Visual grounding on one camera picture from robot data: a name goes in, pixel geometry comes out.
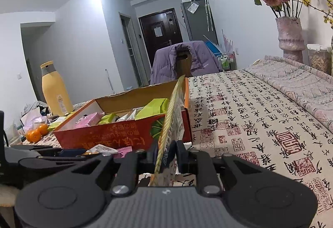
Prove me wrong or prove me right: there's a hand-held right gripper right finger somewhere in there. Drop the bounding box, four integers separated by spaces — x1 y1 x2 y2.
176 140 264 197

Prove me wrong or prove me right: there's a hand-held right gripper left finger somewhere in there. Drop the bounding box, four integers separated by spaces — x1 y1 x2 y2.
61 142 160 196

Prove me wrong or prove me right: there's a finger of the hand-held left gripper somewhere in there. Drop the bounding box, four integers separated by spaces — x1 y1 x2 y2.
10 147 87 159
19 154 102 174

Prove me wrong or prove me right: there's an orange cardboard box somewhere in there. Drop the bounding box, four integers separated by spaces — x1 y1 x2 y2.
53 77 193 152

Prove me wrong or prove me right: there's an olive striped snack packet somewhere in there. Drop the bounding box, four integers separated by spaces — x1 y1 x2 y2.
148 75 187 187

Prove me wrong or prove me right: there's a person's left forearm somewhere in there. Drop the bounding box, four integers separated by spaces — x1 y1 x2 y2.
0 184 20 207

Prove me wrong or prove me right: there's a clear plastic cup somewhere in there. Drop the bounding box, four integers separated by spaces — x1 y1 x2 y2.
4 124 23 146

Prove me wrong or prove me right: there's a pink snack packet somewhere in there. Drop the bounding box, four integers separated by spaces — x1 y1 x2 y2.
75 112 104 128

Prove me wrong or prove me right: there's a long lime green snack packet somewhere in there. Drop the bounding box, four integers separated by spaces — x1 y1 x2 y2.
135 98 169 118

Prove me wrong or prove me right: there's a pile of clothes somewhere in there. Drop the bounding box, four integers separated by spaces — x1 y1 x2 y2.
23 100 48 116

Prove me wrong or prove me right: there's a yellow thermos bottle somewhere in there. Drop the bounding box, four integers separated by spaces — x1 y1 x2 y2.
40 61 75 116

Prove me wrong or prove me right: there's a wooden chair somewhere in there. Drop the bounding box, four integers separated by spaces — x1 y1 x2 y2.
175 50 193 80

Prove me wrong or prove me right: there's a purple padded jacket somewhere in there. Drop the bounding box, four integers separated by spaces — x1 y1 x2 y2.
150 41 223 85

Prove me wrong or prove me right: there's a grey interior door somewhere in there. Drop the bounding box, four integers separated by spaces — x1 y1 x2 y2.
119 12 143 86

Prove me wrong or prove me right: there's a dark brown entrance door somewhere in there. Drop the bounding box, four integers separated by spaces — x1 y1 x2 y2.
138 8 184 68

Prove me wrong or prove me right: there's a grey refrigerator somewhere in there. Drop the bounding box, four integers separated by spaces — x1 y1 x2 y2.
181 0 219 44

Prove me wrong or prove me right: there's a folded patterned quilt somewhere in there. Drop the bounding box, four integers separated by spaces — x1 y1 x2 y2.
245 55 333 127

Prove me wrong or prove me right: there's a pink ceramic vase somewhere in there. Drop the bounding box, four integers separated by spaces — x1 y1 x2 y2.
276 17 305 63

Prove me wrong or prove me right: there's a clear storage jar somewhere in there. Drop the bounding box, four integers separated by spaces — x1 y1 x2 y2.
307 44 333 75

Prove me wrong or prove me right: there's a mop handle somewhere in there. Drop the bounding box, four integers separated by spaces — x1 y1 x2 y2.
105 69 115 93

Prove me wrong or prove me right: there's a wire rack with bottles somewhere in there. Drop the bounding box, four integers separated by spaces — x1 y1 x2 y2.
217 52 236 72

